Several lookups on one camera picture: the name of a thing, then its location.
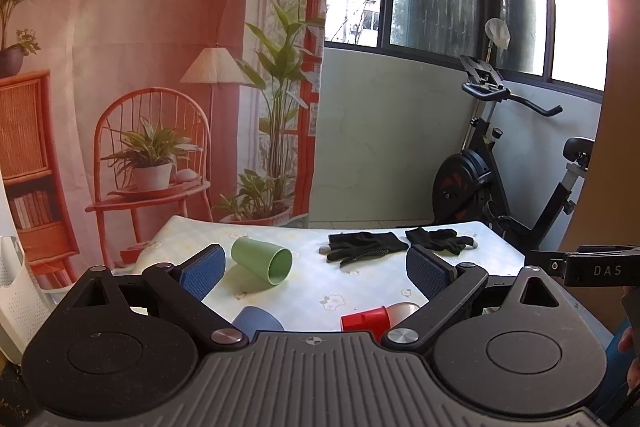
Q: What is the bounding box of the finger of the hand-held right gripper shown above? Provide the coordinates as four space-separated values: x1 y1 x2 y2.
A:
530 251 568 280

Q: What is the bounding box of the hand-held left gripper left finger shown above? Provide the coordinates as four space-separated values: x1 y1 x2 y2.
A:
59 244 249 350

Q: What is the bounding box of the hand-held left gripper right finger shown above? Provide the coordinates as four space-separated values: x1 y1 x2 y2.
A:
382 245 563 353

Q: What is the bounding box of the green cup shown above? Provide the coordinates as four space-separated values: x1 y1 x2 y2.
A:
231 238 293 285

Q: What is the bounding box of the blue cup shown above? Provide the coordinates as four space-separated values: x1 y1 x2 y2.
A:
232 306 286 334

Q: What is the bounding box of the red cup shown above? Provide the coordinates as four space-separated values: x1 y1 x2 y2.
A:
341 305 391 334

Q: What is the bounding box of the person's right hand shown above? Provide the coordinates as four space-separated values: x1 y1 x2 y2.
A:
617 323 640 400

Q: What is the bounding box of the black glove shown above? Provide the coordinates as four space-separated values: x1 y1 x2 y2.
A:
319 231 410 268
405 228 478 256

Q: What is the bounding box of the floral tablecloth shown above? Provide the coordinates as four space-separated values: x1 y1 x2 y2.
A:
115 216 526 338

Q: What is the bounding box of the black exercise bike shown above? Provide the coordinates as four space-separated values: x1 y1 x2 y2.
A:
431 54 597 258

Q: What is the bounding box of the brown wooden board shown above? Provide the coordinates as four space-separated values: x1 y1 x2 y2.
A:
560 0 640 338

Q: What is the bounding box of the white perforated plastic basket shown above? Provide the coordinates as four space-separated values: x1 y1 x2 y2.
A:
0 234 57 360

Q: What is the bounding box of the printed room backdrop cloth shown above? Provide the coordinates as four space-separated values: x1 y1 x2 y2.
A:
0 0 327 275

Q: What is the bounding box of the white plastic bag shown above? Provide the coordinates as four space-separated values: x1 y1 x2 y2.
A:
484 18 512 51

